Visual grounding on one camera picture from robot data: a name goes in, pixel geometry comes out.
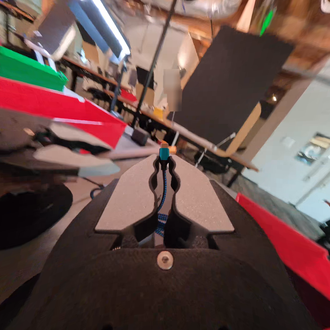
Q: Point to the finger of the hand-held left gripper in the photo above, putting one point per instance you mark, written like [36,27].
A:
[72,158]
[77,136]

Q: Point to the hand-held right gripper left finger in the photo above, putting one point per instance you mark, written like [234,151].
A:
[126,203]

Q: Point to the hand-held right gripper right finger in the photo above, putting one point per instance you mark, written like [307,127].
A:
[201,203]

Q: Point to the red plastic bin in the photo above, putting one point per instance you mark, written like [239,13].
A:
[51,103]
[128,96]

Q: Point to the red bin with black divider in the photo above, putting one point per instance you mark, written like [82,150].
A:
[283,245]

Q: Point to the black office chair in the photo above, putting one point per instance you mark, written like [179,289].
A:
[214,161]

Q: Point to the wooden desk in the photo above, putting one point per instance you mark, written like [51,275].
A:
[242,159]

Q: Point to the black power adapter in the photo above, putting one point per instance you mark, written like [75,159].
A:
[140,137]

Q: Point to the green plastic bin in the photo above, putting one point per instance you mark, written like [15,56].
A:
[23,69]

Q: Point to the black tripod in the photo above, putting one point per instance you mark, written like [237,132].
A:
[118,85]
[154,64]

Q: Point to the white tablet stand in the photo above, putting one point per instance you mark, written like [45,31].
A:
[224,139]
[42,55]

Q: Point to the yellow plastic bin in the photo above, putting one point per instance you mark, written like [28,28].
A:
[159,114]

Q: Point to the black board with wooden rim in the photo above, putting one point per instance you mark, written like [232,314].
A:
[55,28]
[226,90]

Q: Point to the fluorescent ceiling light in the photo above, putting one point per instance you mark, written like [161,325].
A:
[110,28]

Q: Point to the white door with window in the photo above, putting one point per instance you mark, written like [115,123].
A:
[313,149]

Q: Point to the green exit sign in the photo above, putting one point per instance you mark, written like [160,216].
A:
[266,22]

